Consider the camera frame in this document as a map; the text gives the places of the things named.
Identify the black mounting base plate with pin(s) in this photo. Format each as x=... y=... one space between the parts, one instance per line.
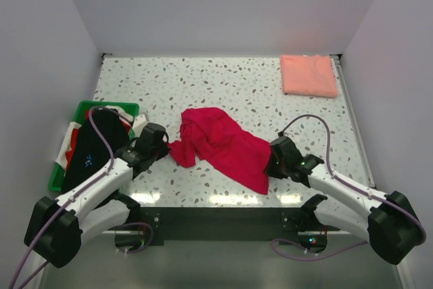
x=155 y=226

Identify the folded salmon pink t-shirt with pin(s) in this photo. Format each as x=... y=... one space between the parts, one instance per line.
x=308 y=75

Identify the red and white t-shirt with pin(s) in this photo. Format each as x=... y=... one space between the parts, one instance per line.
x=65 y=153

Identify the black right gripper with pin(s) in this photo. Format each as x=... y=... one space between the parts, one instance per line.
x=270 y=170

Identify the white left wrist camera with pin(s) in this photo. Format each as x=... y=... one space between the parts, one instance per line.
x=138 y=125

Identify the green plastic bin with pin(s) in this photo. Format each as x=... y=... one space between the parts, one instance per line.
x=128 y=111

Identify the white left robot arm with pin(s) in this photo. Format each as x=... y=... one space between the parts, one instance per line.
x=59 y=227

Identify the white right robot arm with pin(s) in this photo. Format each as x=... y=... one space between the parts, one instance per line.
x=387 y=222

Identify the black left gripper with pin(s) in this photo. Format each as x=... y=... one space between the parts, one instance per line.
x=164 y=151

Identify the black t-shirt with logo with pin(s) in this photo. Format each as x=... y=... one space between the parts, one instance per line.
x=91 y=146

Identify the crimson red t-shirt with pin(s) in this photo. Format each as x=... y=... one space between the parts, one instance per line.
x=210 y=134

